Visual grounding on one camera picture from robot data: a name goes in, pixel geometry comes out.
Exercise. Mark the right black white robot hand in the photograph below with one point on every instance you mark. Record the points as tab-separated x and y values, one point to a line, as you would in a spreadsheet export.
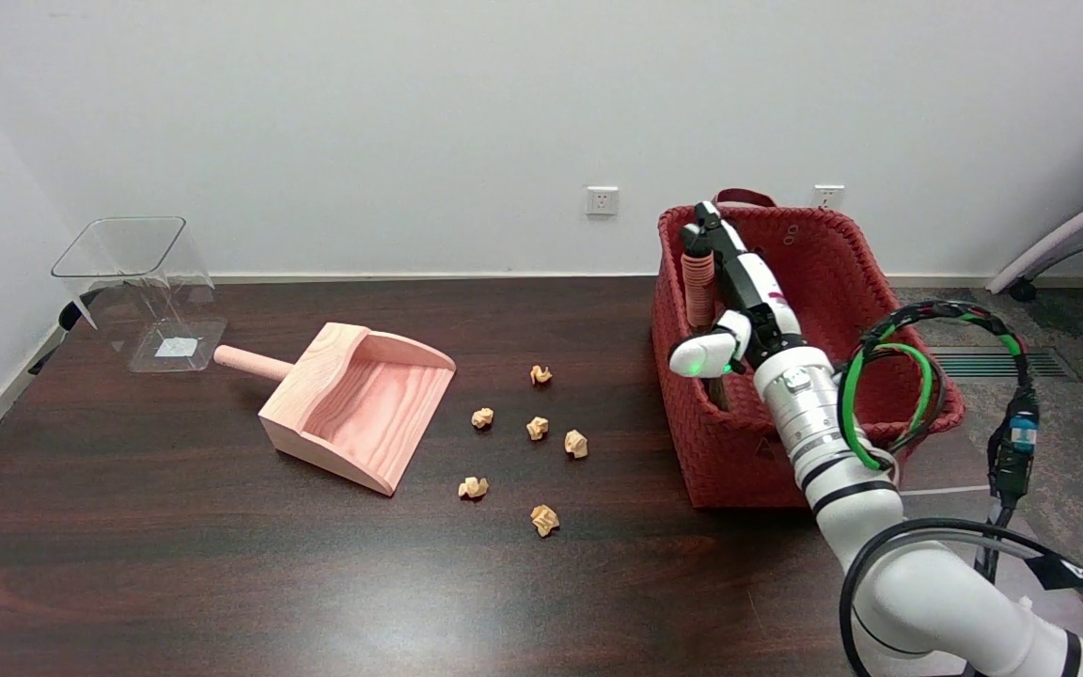
750	282

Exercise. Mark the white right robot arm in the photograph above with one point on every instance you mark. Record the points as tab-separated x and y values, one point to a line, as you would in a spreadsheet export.
871	527

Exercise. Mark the red woven basket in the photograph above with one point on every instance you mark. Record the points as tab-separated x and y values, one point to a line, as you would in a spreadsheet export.
729	451

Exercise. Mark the crumpled paper ball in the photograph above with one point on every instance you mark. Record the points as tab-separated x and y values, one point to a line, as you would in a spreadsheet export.
482	418
473	487
537	429
576	444
541	375
544	520

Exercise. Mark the floor vent grille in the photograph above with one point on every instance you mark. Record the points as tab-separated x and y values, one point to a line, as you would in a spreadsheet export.
1002	362

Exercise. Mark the grey office chair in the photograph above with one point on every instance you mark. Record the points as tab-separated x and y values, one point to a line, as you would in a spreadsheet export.
1068	230

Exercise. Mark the wooden dustpan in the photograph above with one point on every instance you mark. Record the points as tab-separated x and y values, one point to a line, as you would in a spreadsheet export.
363	404

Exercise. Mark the clear plastic bin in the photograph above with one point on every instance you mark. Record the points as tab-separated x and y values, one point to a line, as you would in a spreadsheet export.
151	282

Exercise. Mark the black object behind table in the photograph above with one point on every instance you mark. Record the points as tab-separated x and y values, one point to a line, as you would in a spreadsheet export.
67	320

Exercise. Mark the white wall socket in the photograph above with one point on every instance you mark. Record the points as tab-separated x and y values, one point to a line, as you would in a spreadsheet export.
828	196
602	200

